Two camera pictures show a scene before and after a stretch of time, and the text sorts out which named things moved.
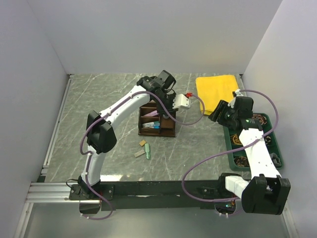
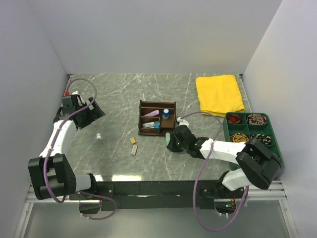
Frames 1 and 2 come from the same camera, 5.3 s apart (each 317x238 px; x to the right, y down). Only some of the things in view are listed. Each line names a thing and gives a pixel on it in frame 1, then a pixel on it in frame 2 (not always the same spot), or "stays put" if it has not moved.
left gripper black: x=169 y=108 -> x=94 y=114
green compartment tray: x=239 y=160 stays put
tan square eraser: x=142 y=142 -> x=132 y=140
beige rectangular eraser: x=139 y=153 -> x=133 y=150
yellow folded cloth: x=212 y=90 stays put
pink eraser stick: x=153 y=113 stays put
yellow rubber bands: x=236 y=140 stays put
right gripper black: x=221 y=106 -> x=172 y=146
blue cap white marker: x=155 y=125 stays put
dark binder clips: x=262 y=119 stays put
